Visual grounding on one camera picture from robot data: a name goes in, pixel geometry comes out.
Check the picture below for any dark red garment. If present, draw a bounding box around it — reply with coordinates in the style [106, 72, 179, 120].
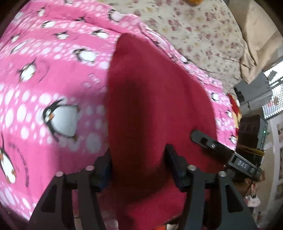
[106, 34, 223, 229]

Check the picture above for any dark electronic device box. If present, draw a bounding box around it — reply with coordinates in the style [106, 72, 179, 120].
[236, 115, 268, 157]

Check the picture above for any grey box on shelf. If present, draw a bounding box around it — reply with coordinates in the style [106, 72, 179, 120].
[234, 72, 272, 116]

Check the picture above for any beige curtain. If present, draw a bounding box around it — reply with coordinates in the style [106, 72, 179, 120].
[228, 1, 282, 84]

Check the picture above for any floral beige bed sheet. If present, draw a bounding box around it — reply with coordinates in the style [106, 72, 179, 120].
[104, 1, 244, 92]

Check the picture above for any orange checkered cushion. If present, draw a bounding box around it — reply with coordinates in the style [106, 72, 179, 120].
[186, 0, 203, 6]

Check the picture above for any pink penguin print blanket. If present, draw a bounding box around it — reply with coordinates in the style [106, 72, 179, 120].
[1, 1, 237, 229]

